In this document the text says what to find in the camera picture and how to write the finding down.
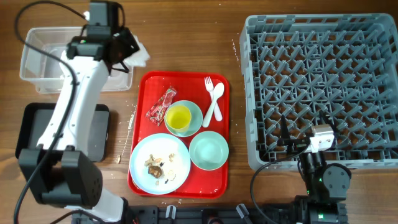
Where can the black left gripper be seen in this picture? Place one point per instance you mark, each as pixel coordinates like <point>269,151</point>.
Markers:
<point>127,35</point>

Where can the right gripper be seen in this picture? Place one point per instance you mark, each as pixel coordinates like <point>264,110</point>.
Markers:
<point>298,142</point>

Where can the white napkin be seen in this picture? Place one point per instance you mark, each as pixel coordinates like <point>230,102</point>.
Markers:
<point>139,58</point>

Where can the red snack wrapper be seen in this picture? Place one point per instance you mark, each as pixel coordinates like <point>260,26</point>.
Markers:
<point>157,112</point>

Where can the yellow plastic cup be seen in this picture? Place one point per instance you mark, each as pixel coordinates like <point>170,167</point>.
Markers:
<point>178,118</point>

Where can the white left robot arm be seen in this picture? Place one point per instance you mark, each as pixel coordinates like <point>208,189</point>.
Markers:
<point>57,170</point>

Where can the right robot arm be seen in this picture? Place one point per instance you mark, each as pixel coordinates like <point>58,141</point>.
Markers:
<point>326,184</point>

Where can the grey dishwasher rack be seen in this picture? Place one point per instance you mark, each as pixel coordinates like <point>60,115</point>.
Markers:
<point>298,66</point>

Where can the clear plastic waste bin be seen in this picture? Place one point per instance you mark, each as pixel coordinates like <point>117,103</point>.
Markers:
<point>46,73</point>

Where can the black waste tray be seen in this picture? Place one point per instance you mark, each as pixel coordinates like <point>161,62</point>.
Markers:
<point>37,116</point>

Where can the white plastic spoon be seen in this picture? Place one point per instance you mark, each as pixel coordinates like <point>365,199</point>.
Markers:
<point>217,93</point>

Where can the light green bowl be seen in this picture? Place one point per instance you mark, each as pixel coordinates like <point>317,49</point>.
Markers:
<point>209,150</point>

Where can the red plastic tray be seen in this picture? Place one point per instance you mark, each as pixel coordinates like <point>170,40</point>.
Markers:
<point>195,182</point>

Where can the light blue dinner plate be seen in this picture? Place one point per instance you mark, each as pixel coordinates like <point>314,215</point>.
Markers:
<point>160,145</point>

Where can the food scraps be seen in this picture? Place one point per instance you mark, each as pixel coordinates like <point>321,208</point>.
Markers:
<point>162,169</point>

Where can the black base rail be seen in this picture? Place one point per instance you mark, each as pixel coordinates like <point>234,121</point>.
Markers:
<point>239,214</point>

